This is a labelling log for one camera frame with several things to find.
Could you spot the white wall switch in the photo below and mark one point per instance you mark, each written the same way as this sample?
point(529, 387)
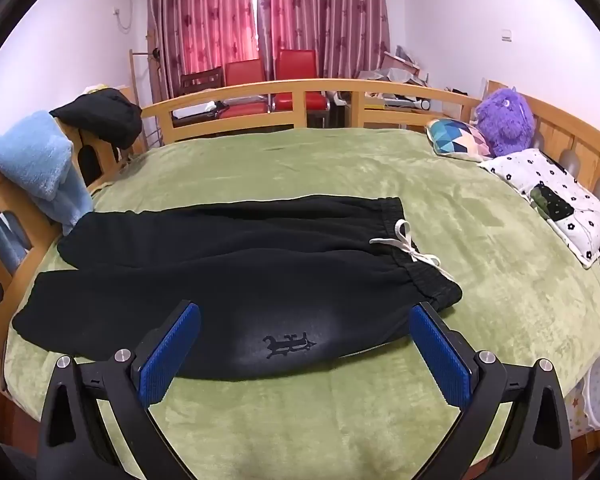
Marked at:
point(506, 35)

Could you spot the white floral pillow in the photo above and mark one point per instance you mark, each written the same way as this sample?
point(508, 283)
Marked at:
point(525, 170)

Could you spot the black garment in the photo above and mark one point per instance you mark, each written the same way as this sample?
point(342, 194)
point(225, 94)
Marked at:
point(100, 112)

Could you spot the red striped curtain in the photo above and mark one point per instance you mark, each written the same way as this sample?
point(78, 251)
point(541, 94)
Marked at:
point(330, 10)
point(205, 10)

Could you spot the wooden bed frame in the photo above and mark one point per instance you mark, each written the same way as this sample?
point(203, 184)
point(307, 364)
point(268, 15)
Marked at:
point(297, 105)

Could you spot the light blue fleece blanket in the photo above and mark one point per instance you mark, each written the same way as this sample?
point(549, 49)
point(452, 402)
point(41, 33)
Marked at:
point(30, 160)

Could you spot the green plush blanket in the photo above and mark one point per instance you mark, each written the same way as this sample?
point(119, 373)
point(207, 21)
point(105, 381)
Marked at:
point(330, 170)

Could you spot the geometric patterned pillow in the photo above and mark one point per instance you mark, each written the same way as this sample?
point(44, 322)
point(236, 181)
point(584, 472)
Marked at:
point(457, 137)

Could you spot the wooden coat rack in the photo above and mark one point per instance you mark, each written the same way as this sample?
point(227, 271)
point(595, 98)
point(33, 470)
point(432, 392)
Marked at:
point(152, 60)

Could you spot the purple plush toy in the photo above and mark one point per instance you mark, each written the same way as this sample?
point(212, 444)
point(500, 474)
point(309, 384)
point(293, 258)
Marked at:
point(505, 120)

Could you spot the dark wooden chair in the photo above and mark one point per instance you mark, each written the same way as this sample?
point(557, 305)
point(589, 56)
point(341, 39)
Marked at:
point(202, 80)

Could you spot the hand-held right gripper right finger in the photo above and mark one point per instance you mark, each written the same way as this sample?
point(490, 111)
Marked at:
point(437, 355)

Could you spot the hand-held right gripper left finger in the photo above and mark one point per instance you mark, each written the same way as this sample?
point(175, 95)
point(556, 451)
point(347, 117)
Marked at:
point(172, 355)

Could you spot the pile of papers and boxes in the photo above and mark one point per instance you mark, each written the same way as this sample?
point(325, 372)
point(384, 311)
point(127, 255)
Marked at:
point(395, 67)

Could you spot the red chair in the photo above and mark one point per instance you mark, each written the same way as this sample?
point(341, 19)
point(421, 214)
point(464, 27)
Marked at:
point(295, 65)
point(245, 75)

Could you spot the white cloth bundle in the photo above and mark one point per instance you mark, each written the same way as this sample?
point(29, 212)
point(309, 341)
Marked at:
point(200, 108)

